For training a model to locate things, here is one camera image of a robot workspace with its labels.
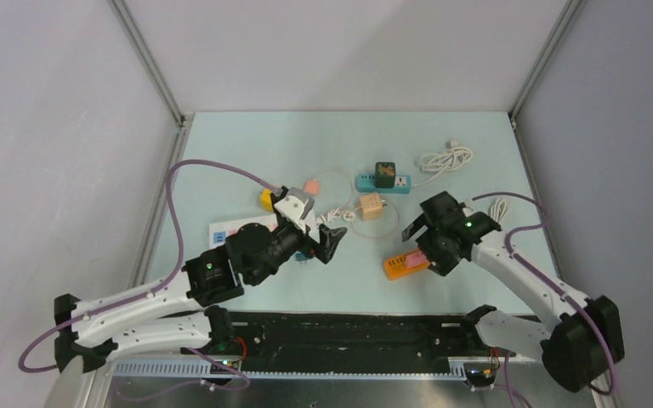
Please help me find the pink square plug adapter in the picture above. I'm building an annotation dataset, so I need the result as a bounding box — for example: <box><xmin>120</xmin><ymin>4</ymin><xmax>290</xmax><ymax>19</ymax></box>
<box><xmin>405</xmin><ymin>250</ymin><xmax>429</xmax><ymax>269</ymax></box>

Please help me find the dark green dragon adapter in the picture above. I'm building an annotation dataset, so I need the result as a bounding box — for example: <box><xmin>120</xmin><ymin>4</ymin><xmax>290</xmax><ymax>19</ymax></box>
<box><xmin>373</xmin><ymin>161</ymin><xmax>396</xmax><ymax>189</ymax></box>

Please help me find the orange power strip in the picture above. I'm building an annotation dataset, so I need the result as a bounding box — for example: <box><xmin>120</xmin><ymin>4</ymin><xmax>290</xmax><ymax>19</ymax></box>
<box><xmin>383</xmin><ymin>252</ymin><xmax>429</xmax><ymax>281</ymax></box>

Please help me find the white cable of teal strip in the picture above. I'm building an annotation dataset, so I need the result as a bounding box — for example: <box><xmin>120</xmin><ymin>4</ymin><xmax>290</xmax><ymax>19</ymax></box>
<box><xmin>411</xmin><ymin>140</ymin><xmax>474</xmax><ymax>188</ymax></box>

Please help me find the white cable of orange strip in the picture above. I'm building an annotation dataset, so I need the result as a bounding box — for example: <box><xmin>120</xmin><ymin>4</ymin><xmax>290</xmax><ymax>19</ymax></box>
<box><xmin>486</xmin><ymin>196</ymin><xmax>511</xmax><ymax>225</ymax></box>

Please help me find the white cable with plug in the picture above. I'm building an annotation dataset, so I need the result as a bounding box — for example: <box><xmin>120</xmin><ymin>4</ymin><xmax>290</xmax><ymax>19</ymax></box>
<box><xmin>314</xmin><ymin>207</ymin><xmax>357</xmax><ymax>226</ymax></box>

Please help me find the white multicolour power strip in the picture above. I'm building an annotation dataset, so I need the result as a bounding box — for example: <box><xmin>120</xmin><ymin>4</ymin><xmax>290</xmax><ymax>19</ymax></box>
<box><xmin>207</xmin><ymin>213</ymin><xmax>277</xmax><ymax>249</ymax></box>

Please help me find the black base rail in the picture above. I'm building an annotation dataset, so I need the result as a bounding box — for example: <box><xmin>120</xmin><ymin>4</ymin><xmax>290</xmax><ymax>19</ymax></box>
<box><xmin>200</xmin><ymin>311</ymin><xmax>491</xmax><ymax>375</ymax></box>

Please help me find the beige cube socket adapter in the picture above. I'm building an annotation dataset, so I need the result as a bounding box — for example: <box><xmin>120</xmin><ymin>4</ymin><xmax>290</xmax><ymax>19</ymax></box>
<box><xmin>358</xmin><ymin>192</ymin><xmax>386</xmax><ymax>221</ymax></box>

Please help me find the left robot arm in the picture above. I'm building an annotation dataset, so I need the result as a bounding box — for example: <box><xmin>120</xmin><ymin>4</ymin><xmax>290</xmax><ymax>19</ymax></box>
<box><xmin>54</xmin><ymin>223</ymin><xmax>347</xmax><ymax>372</ymax></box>

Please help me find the pink usb charger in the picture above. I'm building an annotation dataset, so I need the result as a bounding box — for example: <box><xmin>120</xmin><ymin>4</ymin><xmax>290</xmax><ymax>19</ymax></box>
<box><xmin>304</xmin><ymin>179</ymin><xmax>321</xmax><ymax>196</ymax></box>

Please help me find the teal blue power strip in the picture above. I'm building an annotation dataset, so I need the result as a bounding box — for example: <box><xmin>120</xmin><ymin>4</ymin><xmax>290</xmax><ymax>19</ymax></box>
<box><xmin>355</xmin><ymin>173</ymin><xmax>412</xmax><ymax>195</ymax></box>

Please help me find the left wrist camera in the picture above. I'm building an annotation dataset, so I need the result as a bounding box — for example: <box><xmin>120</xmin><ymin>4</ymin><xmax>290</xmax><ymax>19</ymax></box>
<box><xmin>272</xmin><ymin>188</ymin><xmax>315</xmax><ymax>235</ymax></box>

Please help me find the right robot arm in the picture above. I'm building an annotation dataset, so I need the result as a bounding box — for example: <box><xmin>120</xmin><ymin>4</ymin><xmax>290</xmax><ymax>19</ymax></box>
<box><xmin>401</xmin><ymin>191</ymin><xmax>625</xmax><ymax>396</ymax></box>

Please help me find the yellow cube socket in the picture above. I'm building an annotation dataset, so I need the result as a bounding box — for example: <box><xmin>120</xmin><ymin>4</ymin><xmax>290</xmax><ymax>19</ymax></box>
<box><xmin>259</xmin><ymin>189</ymin><xmax>275</xmax><ymax>213</ymax></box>

